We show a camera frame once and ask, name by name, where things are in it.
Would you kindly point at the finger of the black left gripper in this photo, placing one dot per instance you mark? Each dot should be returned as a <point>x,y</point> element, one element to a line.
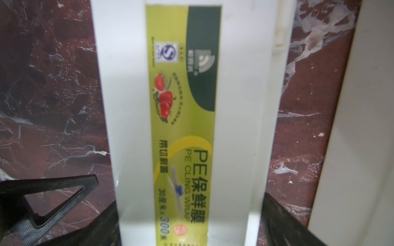
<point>30,208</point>

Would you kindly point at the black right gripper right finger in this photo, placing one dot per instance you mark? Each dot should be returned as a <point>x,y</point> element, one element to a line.
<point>282,229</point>

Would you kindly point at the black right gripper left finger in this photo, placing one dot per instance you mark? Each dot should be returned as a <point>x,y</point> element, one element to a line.
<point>103,231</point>

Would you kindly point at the white wrap dispenser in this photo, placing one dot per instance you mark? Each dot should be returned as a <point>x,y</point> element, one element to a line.
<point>354,204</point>

